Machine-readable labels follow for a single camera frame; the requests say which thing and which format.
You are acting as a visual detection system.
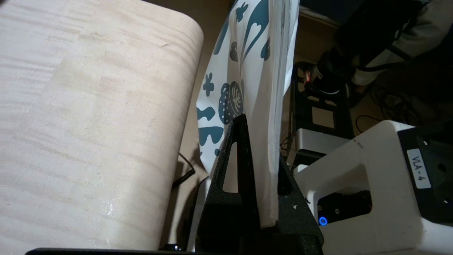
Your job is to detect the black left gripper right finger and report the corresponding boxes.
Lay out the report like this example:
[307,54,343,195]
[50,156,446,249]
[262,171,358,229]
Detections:
[276,156,324,248]

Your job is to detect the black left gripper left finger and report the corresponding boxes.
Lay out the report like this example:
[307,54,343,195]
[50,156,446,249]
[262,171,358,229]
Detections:
[195,113,260,248]

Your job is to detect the white floral zip pouch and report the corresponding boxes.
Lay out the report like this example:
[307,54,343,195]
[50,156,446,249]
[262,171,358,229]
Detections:
[196,0,300,229]

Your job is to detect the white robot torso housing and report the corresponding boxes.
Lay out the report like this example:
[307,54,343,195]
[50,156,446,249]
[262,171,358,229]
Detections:
[294,120,453,254]

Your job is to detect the light wooden shelf desk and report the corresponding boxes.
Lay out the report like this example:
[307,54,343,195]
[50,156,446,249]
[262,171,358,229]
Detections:
[0,0,205,252]

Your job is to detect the seated person grey trousers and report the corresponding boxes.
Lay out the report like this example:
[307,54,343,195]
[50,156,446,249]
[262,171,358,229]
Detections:
[352,0,453,87]

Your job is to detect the small black plug cable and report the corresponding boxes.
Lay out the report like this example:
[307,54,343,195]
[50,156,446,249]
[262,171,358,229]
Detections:
[172,152,196,188]

